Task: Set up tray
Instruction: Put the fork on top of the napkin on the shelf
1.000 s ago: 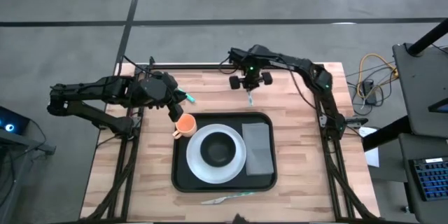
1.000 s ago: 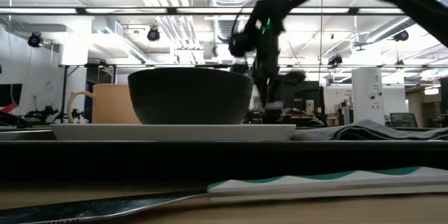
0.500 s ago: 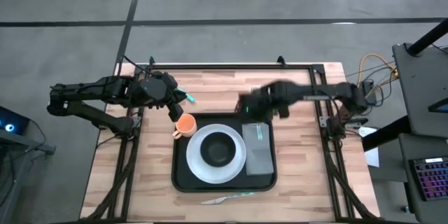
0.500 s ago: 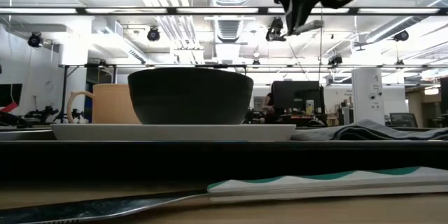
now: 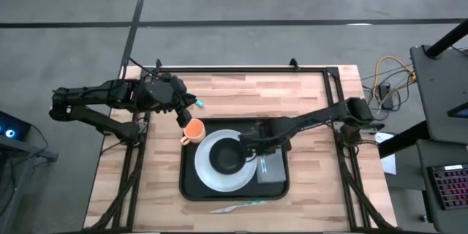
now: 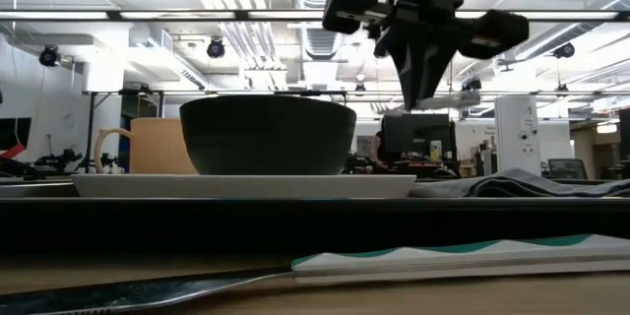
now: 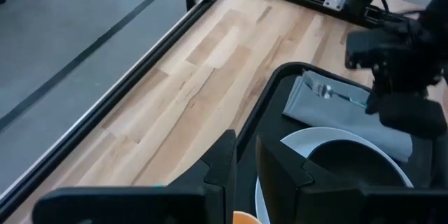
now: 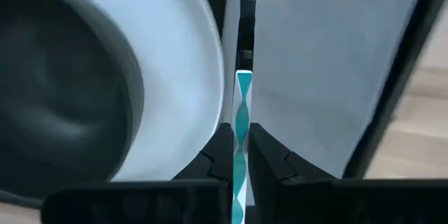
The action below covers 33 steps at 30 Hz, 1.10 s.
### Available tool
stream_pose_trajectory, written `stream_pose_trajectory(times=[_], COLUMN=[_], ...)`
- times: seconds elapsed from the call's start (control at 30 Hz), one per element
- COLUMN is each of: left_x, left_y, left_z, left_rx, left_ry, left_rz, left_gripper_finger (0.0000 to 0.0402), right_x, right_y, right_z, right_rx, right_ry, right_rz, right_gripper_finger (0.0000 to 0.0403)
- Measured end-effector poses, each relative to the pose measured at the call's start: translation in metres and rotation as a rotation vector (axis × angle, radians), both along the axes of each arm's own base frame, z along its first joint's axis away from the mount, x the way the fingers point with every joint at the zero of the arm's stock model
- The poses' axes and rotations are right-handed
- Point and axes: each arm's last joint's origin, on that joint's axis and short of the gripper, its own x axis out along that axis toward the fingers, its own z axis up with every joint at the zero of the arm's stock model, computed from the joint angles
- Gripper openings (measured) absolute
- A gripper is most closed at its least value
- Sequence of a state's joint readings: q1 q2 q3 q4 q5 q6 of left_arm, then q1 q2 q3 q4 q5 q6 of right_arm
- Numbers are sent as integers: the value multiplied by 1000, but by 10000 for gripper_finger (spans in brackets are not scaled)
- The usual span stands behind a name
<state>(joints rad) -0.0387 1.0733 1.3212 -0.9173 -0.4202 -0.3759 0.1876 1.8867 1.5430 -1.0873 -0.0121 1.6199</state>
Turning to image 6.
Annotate grey cloth napkin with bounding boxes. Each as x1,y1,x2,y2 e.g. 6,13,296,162
408,166,630,199

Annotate black round bowl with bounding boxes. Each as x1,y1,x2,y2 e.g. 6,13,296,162
179,95,357,176

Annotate orange plastic cup with handle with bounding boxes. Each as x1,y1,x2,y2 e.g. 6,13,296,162
93,117,198,176

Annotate knife with teal-white striped handle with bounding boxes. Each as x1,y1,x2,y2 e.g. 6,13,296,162
0,233,630,315

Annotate black plastic serving tray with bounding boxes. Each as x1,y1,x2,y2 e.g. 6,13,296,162
0,179,630,257

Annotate black computer monitor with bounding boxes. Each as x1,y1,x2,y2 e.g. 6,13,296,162
382,113,457,163

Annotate black ceiling spotlight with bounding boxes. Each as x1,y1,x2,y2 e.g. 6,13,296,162
553,41,576,59
206,37,226,59
38,44,61,68

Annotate person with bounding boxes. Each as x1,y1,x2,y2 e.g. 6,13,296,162
370,130,390,169

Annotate white tower device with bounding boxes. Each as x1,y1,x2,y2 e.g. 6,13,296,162
494,95,541,177

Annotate black office chair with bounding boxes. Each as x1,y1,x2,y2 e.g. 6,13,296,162
547,157,588,180

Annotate white round plate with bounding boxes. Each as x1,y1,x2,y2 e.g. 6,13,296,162
71,173,417,200

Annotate black aluminium rig frame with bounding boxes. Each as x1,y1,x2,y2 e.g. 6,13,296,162
0,8,630,23

